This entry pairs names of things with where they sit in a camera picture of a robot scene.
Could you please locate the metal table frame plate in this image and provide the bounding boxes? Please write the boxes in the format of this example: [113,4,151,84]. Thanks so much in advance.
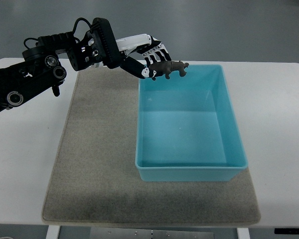
[89,228,215,239]

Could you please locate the left white table leg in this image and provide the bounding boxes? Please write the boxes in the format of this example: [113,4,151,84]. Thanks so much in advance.
[45,225,61,239]

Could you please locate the black table control panel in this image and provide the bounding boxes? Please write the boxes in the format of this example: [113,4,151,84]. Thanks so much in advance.
[274,228,299,235]

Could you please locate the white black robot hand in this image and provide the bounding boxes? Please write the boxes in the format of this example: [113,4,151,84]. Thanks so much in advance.
[116,34,171,79]

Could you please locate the grey felt mat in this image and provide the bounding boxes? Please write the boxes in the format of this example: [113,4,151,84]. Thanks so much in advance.
[42,67,261,227]

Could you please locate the white table leg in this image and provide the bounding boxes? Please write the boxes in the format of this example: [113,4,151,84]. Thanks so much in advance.
[45,225,61,239]
[237,228,251,239]

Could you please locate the brown hippo toy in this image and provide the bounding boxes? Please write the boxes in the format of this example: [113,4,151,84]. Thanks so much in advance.
[149,61,189,81]

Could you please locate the blue plastic box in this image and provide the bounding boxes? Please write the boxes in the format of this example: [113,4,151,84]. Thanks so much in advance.
[135,64,248,182]

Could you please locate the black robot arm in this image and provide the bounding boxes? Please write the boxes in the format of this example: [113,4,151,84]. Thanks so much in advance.
[0,18,122,112]

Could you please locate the right white table leg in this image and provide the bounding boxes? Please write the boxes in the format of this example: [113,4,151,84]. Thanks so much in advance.
[237,228,251,239]

